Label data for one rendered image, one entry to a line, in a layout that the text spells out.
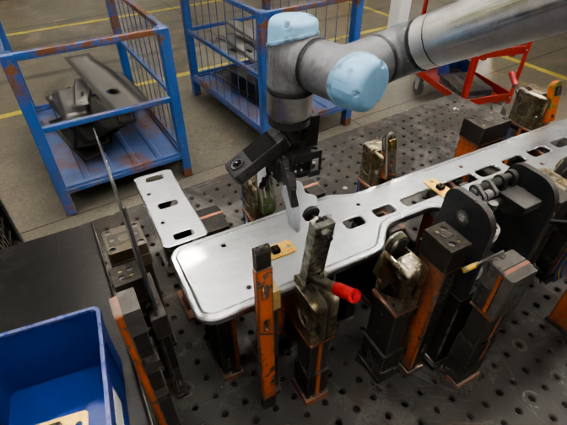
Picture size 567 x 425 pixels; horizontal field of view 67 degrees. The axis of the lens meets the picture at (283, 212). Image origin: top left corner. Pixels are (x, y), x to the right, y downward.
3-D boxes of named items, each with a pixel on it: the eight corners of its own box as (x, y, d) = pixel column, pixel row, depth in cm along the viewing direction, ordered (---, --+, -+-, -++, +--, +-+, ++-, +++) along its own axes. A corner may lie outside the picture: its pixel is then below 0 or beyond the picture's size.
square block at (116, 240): (168, 320, 113) (138, 218, 89) (177, 344, 107) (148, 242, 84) (137, 333, 110) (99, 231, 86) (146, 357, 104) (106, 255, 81)
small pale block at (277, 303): (274, 379, 100) (272, 276, 77) (282, 391, 98) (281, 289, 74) (261, 385, 99) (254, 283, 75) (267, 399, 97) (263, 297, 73)
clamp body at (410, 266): (378, 339, 109) (405, 232, 85) (407, 376, 101) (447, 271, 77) (348, 354, 105) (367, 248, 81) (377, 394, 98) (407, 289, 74)
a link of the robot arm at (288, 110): (280, 103, 64) (256, 83, 70) (279, 130, 67) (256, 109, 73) (322, 94, 67) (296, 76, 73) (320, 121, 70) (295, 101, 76)
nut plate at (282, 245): (288, 239, 93) (288, 235, 92) (297, 250, 90) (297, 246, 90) (253, 253, 90) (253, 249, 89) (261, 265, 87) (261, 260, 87)
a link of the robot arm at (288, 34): (296, 29, 57) (254, 14, 61) (292, 105, 64) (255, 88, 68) (335, 18, 61) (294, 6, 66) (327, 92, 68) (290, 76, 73)
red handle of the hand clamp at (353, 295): (316, 266, 78) (366, 285, 64) (320, 277, 79) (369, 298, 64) (297, 274, 77) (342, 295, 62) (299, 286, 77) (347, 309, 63)
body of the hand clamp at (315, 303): (313, 370, 102) (321, 271, 79) (328, 395, 97) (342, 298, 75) (291, 381, 100) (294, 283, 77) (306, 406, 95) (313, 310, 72)
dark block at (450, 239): (403, 344, 107) (444, 219, 80) (423, 367, 103) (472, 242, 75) (387, 353, 105) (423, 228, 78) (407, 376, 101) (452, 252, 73)
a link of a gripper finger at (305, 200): (326, 225, 77) (315, 175, 76) (299, 234, 75) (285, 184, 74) (319, 224, 80) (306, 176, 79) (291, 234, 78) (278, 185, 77)
